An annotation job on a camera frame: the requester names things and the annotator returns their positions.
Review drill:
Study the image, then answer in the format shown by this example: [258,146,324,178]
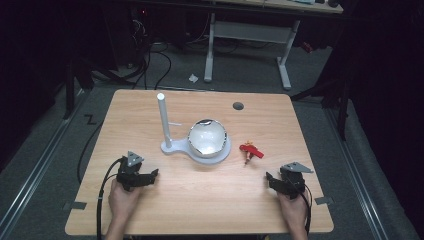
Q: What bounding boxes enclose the person's right hand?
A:
[277,188,310,232]

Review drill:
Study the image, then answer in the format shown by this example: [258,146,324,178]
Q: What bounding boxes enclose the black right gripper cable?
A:
[299,182,314,236]

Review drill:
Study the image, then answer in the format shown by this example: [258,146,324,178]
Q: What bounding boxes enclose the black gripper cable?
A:
[95,157,125,240]
[299,182,314,236]

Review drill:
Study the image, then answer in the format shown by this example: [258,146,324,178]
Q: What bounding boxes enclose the red toy figure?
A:
[238,140,266,167]

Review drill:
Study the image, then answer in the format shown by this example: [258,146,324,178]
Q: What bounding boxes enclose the person's left hand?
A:
[107,179,142,218]

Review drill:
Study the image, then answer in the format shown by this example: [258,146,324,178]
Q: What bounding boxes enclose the black cable beside table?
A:
[76,120,105,185]

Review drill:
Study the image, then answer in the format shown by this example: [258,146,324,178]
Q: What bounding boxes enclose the grey tape piece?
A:
[313,196,335,206]
[62,200,88,211]

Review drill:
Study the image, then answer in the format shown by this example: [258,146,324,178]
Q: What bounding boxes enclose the white stand with post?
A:
[156,92,232,166]

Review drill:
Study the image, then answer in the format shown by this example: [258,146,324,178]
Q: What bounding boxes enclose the metal floor rail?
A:
[0,89,92,236]
[323,106,390,240]

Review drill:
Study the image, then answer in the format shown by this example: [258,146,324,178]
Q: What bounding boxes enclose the black floor cables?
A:
[130,18,174,91]

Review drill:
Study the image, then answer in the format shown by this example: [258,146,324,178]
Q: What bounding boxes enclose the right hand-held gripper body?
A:
[277,161,315,201]

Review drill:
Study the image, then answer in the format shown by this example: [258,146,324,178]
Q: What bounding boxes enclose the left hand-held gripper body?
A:
[115,150,150,192]

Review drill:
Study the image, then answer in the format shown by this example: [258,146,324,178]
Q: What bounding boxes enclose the white-framed background desk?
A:
[203,0,345,91]

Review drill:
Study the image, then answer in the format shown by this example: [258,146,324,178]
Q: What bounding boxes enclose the shiny metal bowl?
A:
[187,118,229,159]

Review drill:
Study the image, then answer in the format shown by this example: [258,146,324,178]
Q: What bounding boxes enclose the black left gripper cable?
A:
[95,157,125,240]

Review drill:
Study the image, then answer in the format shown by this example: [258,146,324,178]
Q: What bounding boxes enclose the black metal stand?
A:
[289,74,352,142]
[61,57,96,121]

